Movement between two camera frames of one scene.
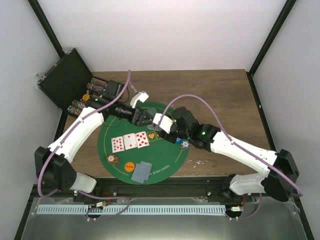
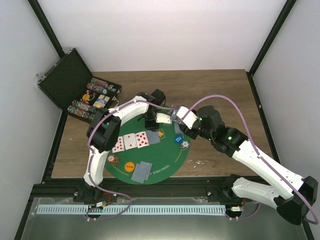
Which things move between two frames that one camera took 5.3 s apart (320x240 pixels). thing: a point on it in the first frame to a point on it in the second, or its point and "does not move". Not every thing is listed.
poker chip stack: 185,145 does not move
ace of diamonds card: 129,141 does not move
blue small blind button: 179,140 does not move
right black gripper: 171,140 to 184,129
